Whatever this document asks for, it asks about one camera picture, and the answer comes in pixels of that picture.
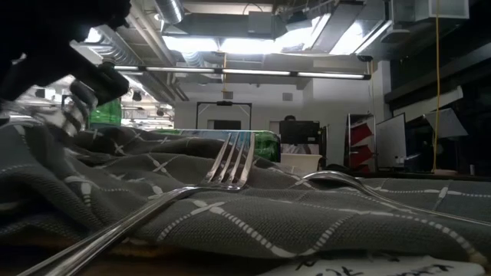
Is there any round silver duct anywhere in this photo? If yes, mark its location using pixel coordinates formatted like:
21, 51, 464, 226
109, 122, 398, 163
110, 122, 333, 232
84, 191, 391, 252
153, 0, 185, 25

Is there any grey ceiling unit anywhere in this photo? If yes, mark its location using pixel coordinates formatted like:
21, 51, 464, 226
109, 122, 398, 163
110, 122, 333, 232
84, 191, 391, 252
247, 10, 277, 39

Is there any black gate frame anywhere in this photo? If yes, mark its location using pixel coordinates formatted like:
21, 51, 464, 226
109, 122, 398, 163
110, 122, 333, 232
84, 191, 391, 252
195, 100, 253, 131

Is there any white angled panel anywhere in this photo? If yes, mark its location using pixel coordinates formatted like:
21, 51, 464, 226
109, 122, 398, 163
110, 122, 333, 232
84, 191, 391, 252
423, 107, 470, 140

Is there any large silver ventilation duct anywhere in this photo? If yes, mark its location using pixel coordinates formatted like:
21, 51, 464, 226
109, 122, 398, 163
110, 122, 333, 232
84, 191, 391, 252
84, 22, 177, 104

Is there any long ceiling light bar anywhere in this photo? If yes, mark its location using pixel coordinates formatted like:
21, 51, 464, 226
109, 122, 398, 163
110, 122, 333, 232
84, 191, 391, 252
113, 64, 372, 81

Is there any green glass water bottle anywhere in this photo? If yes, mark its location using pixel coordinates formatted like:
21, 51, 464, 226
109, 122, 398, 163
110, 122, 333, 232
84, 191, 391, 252
87, 57, 124, 130
151, 128, 282, 163

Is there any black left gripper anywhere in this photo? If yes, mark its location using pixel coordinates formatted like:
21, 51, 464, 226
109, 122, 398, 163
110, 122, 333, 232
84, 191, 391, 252
0, 38, 130, 116

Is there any whiteboard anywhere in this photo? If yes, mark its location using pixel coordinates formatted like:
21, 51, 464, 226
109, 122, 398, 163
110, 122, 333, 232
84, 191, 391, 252
374, 112, 407, 169

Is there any silver spoon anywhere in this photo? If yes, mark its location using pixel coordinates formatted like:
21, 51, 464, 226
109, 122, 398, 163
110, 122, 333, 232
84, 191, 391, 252
297, 169, 491, 228

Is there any silver fork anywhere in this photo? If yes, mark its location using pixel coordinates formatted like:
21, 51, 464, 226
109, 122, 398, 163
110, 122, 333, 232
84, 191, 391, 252
0, 97, 45, 120
15, 132, 256, 276

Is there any white handwritten paper label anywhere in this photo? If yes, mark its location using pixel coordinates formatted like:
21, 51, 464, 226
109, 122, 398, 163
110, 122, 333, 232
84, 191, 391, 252
256, 255, 486, 276

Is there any grey checked kitchen cloth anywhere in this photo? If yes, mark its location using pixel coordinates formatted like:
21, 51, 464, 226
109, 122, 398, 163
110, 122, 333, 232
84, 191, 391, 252
0, 118, 491, 265

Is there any black monitor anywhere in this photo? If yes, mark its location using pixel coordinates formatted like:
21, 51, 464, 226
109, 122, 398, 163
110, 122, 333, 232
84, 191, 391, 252
278, 120, 321, 146

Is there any red storage shelf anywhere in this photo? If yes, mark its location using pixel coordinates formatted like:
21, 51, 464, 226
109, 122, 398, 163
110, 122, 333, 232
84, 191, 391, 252
346, 112, 376, 173

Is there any bright ceiling light panel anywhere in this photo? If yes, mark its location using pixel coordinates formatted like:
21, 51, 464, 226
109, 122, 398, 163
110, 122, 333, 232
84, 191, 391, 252
160, 22, 384, 55

